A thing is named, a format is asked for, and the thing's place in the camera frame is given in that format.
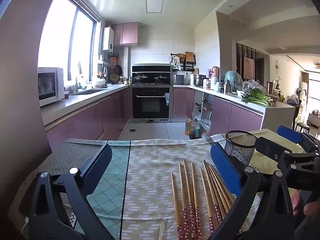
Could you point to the metal flask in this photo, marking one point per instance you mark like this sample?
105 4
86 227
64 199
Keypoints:
227 86

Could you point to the kitchen window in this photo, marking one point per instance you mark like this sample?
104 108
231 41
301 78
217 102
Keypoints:
62 37

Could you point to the row of wooden chopsticks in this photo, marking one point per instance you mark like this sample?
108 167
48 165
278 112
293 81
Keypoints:
191 215

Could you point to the long pink base cabinet run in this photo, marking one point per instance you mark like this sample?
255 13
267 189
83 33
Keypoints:
87 120

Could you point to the bunch of green vegetables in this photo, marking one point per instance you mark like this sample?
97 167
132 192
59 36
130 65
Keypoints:
257 97

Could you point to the person's right hand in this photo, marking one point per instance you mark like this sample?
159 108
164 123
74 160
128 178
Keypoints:
311 208

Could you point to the metal sink faucet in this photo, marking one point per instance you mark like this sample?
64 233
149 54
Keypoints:
76 85

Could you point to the yellow-green tablecloth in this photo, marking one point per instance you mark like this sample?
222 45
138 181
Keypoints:
264 164

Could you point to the narrow pink base cabinet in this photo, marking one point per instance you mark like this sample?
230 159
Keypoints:
181 102

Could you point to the dark filled plastic bag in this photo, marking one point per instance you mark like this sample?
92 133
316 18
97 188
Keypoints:
292 100

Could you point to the black mesh utensil holder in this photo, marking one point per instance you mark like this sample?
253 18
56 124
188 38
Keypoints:
237 152

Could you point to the white microwave oven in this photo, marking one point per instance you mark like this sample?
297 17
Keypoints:
50 85

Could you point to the black integrated stove oven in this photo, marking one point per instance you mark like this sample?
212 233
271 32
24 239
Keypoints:
151 102

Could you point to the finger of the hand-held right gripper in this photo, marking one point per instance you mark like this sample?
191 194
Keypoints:
290 133
272 148

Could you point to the dark slatted wood screen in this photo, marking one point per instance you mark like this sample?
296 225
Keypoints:
239 60

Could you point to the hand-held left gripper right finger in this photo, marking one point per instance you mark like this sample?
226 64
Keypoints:
225 170

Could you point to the pink kitchen peninsula cabinet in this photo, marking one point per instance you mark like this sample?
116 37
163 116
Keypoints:
235 117

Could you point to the round dark stool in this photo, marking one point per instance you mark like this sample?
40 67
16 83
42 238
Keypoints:
302 127

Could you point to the brown tumbler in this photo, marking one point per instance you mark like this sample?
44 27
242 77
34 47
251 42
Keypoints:
269 87

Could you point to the white refrigerator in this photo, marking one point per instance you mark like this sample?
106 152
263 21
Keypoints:
303 87

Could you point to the plastic bag of goods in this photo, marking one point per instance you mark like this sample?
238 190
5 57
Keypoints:
206 127

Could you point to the steel stockpot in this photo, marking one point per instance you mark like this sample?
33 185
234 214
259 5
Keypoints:
198 80

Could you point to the beige teal patterned tablecloth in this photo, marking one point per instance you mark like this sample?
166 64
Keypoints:
145 180

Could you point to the small white appliance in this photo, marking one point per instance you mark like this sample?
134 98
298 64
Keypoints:
208 73

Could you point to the gold ceiling lamp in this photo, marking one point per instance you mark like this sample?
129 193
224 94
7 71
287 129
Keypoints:
317 66

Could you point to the dark pot with glass lid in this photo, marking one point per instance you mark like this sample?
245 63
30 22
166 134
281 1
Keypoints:
160 77
140 77

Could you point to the crumpled clear plastic bag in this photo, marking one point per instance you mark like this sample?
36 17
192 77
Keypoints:
252 85

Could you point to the pink wall cabinet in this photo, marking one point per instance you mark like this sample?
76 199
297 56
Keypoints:
127 33

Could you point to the mint green appliance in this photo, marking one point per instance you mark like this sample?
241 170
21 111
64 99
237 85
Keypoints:
232 80

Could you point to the white low cabinet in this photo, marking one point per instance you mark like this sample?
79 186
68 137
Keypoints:
313 118

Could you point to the black wall rack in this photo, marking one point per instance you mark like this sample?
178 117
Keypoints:
183 66

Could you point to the kitchen sink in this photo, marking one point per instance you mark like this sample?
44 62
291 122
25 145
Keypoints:
92 91

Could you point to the yellow cooking oil bottle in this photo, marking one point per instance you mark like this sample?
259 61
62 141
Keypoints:
188 127

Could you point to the round wall clock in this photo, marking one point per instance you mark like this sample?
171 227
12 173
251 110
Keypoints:
277 65

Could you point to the pink bowl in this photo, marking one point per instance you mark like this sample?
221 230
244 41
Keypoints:
275 98

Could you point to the dark frying pan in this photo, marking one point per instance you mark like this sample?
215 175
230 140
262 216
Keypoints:
118 69

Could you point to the bright balcony window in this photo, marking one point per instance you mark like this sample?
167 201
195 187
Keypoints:
314 82

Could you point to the square ceiling light panel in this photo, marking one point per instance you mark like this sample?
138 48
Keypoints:
154 4

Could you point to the round woven basket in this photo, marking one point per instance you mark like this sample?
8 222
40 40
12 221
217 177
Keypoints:
114 78

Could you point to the dark cooking oil bottle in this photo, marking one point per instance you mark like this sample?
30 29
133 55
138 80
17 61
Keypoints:
196 130

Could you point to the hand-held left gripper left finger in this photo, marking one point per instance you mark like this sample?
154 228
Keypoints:
98 165

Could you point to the wooden cutting board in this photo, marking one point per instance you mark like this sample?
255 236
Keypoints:
190 57

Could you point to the pink wall art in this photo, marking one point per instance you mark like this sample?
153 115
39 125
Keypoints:
248 67

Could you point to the white water heater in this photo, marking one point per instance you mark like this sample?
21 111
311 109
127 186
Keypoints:
108 38

